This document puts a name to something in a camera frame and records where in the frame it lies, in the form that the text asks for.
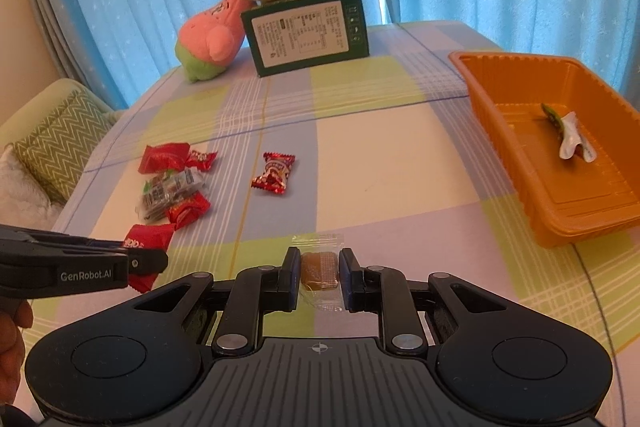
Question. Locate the red snack packet white print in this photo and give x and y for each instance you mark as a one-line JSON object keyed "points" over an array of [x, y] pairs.
{"points": [[150, 239]]}

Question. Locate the green white snack wrapper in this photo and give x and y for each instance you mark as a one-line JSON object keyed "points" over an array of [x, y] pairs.
{"points": [[570, 134]]}

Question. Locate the red twist-wrapped candy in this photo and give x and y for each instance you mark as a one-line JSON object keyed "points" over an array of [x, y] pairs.
{"points": [[274, 174]]}

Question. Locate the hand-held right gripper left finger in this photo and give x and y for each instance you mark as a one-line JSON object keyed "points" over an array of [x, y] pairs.
{"points": [[294, 279]]}

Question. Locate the clear-wrapped brown jelly candy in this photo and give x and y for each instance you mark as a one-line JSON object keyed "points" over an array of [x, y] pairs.
{"points": [[320, 272]]}

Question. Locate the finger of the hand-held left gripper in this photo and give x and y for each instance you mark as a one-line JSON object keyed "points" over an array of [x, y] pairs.
{"points": [[147, 262], [75, 243]]}

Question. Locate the pale green sofa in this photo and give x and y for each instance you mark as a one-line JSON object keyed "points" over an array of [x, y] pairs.
{"points": [[30, 107]]}

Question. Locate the green chevron cushion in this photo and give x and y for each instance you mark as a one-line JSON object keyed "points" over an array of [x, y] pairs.
{"points": [[60, 142]]}

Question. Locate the plain red snack packet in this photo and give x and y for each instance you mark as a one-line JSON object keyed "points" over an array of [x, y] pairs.
{"points": [[162, 158]]}

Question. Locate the orange plastic tray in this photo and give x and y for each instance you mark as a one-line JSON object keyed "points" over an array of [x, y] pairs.
{"points": [[540, 187]]}

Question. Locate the person's left hand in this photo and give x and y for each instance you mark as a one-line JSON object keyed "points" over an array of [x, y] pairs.
{"points": [[12, 347]]}

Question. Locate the small red candy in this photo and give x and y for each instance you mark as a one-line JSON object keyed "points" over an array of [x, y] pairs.
{"points": [[201, 159], [190, 209]]}

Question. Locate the green cardboard box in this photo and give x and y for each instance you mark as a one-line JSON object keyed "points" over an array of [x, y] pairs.
{"points": [[305, 34]]}

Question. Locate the white fluffy blanket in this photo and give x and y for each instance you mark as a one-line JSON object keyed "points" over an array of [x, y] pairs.
{"points": [[20, 192]]}

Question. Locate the clear packet dark snack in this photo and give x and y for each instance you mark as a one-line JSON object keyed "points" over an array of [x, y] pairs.
{"points": [[170, 194]]}

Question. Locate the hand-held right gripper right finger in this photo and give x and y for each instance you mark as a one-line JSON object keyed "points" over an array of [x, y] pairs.
{"points": [[346, 279]]}

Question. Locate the pink starfish plush toy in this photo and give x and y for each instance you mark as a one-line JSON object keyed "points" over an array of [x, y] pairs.
{"points": [[210, 34]]}

